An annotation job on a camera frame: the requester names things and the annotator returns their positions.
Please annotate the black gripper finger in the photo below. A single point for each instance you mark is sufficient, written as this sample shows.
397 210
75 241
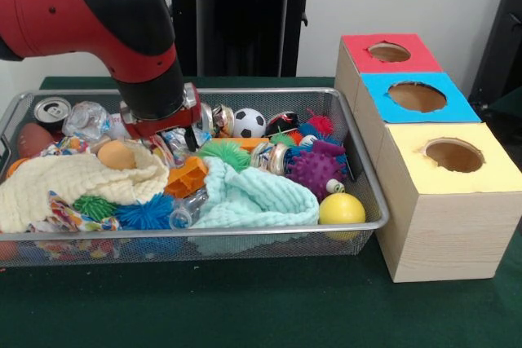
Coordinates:
191 138

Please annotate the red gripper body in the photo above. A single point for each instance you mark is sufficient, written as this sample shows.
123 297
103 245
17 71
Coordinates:
163 123

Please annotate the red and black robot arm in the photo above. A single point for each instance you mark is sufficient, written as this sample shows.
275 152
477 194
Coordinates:
102 10

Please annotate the shallow metal mesh bin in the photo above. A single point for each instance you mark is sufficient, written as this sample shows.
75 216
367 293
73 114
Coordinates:
285 97

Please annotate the wooden box with three holes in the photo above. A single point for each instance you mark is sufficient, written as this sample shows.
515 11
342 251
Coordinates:
444 221

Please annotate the orange plastic block toy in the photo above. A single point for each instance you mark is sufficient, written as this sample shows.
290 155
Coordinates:
185 177

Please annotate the tan foam ball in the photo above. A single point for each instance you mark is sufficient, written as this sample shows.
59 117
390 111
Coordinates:
116 154

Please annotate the black and white soccer ball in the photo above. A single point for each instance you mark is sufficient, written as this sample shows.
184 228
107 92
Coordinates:
249 123

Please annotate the mint green cloth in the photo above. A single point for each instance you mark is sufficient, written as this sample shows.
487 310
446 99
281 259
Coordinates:
253 197

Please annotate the silver topped drink can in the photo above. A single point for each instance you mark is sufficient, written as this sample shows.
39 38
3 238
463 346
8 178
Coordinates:
52 109

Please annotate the cream yellow cloth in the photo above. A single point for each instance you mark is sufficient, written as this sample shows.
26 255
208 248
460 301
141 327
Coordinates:
61 177

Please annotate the purple spiky ball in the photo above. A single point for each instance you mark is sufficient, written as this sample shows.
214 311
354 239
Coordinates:
314 168

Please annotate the yellow smooth ball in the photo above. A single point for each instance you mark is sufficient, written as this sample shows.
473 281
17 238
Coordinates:
341 209

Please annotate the dark green table cloth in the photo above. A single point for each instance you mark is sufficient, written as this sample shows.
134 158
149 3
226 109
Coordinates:
244 307

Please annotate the black chair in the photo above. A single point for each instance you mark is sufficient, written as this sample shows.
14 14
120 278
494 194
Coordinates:
503 38

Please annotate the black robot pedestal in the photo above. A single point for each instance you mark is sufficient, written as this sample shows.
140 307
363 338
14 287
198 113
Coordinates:
253 18

